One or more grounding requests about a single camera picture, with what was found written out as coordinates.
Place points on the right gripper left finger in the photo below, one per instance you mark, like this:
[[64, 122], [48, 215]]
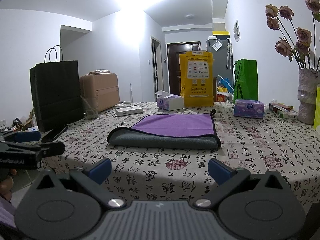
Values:
[[67, 206]]

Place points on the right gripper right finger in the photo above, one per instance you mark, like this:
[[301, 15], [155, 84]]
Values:
[[252, 206]]

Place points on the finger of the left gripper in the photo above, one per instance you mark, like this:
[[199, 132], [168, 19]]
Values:
[[54, 134], [13, 136]]

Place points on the purple grey microfiber towel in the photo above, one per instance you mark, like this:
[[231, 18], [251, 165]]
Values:
[[176, 131]]

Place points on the person's left hand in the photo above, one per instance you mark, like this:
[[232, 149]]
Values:
[[7, 185]]

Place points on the clear glass cup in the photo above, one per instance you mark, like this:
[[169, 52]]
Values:
[[90, 107]]

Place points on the black paper shopping bag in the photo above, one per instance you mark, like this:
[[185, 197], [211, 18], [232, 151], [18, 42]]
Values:
[[55, 92]]

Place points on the calligraphy print tablecloth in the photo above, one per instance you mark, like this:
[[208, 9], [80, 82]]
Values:
[[289, 146]]

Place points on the tan hard suitcase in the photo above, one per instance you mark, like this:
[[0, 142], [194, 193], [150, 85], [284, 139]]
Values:
[[101, 87]]

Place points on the white flat carton box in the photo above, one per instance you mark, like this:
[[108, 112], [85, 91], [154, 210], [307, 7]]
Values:
[[128, 111]]

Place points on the sealed purple tissue pack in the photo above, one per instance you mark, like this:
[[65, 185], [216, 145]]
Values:
[[248, 109]]

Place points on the green white medicine box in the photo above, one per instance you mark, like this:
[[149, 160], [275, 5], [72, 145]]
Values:
[[282, 111]]

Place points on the red small box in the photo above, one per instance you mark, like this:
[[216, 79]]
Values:
[[221, 97]]

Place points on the open purple tissue box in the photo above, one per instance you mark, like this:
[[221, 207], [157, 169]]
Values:
[[169, 102]]

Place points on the green paper gift bag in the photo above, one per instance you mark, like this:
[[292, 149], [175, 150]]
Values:
[[246, 80]]

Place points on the white textured flower vase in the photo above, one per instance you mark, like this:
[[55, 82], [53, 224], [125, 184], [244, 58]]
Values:
[[307, 92]]

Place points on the dark brown entrance door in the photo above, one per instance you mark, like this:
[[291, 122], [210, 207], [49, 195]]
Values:
[[174, 50]]

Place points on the yellow paper delivery bag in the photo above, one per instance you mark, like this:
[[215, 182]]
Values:
[[197, 78]]

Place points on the grey refrigerator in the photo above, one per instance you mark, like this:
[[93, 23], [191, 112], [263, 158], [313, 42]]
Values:
[[221, 49]]

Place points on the dried pink roses bouquet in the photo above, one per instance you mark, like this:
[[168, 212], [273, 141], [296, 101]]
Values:
[[296, 43]]

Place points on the yellow box on refrigerator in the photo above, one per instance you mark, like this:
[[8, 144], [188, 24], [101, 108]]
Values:
[[215, 33]]

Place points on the wall picture poster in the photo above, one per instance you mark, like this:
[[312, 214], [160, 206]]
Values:
[[236, 31]]

